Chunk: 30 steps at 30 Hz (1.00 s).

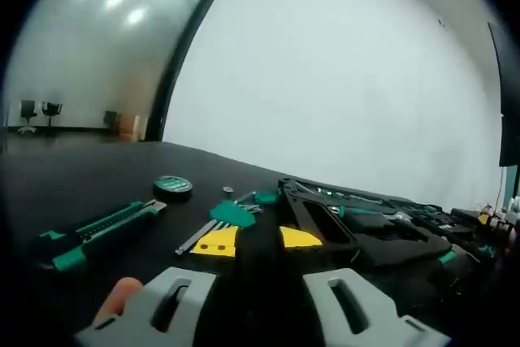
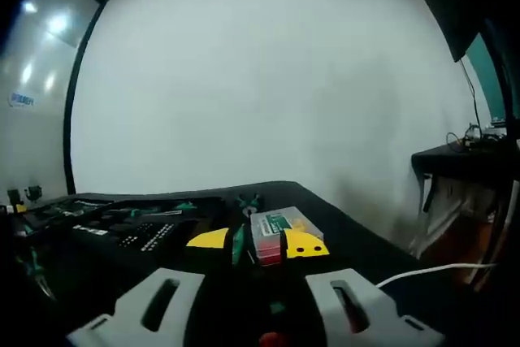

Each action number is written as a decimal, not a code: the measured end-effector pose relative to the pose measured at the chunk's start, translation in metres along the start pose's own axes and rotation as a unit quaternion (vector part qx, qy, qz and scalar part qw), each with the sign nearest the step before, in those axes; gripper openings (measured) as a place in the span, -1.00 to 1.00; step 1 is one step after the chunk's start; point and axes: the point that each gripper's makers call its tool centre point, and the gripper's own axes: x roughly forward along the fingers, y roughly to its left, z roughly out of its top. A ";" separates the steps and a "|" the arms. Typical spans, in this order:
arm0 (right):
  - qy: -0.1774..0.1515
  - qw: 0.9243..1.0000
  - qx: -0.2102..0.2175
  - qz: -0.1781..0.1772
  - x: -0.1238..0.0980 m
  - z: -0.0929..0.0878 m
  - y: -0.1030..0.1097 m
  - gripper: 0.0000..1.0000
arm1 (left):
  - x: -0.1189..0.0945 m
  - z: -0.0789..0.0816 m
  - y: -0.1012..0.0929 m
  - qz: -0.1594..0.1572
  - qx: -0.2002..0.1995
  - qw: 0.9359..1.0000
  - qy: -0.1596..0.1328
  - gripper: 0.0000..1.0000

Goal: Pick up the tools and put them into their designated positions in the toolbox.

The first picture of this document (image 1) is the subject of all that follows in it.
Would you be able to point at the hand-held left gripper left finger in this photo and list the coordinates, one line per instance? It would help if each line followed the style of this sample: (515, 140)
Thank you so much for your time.
(178, 302)

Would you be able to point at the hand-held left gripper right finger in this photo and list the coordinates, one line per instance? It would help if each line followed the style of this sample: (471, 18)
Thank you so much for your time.
(345, 302)

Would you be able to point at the black toolbox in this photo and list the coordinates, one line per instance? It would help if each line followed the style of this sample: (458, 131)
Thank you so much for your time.
(382, 249)

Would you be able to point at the metal wrench tool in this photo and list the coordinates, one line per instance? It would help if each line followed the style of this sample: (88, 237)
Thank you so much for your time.
(400, 215)

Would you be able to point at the green hex key set tool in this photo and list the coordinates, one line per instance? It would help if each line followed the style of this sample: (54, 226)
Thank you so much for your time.
(231, 213)

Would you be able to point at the green black utility knife tool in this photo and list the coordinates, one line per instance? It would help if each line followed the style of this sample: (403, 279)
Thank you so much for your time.
(101, 229)

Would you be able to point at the small metal nut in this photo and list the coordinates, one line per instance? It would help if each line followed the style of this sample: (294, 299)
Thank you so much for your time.
(228, 189)

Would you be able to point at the green screwdriver bit holder tool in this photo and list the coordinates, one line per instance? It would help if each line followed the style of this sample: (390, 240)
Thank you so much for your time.
(266, 197)

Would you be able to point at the person's left hand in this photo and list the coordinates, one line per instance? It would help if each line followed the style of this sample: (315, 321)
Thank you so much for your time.
(120, 296)

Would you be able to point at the black device with yellow part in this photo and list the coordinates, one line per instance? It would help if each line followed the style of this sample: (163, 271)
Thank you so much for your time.
(479, 217)

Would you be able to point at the cardboard box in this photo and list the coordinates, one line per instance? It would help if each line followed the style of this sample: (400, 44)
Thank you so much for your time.
(129, 127)

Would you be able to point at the black office chair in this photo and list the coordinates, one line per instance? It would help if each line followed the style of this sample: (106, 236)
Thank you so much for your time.
(110, 118)
(28, 113)
(52, 113)

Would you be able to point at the black monitor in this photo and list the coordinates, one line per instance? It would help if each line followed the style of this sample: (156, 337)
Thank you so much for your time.
(510, 99)

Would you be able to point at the black door frame post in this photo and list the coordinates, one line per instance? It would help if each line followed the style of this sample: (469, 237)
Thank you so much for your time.
(178, 50)

